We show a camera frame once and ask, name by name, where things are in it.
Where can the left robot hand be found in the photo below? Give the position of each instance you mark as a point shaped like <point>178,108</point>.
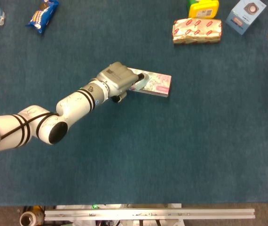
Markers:
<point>117,77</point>

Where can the long floral cardboard box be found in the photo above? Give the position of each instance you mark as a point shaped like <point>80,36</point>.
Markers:
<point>157,82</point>

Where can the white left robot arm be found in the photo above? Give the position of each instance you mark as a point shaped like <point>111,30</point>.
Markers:
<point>73,106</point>

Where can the light blue cardboard box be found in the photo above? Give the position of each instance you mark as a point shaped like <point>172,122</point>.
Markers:
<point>244,18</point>

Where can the teal felt table cover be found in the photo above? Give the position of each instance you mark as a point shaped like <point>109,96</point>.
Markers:
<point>148,153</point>

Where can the paper package with red print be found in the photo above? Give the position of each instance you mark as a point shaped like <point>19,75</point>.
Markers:
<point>196,31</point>

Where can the blue cookie packet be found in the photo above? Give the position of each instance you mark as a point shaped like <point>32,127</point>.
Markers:
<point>42,16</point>

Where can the yellow and green container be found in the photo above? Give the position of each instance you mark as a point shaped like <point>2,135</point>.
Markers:
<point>203,10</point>

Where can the brown tape roll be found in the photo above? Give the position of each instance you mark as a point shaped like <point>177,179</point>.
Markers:
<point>28,219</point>

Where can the aluminium profile rail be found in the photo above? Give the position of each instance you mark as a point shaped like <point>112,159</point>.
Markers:
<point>148,214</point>

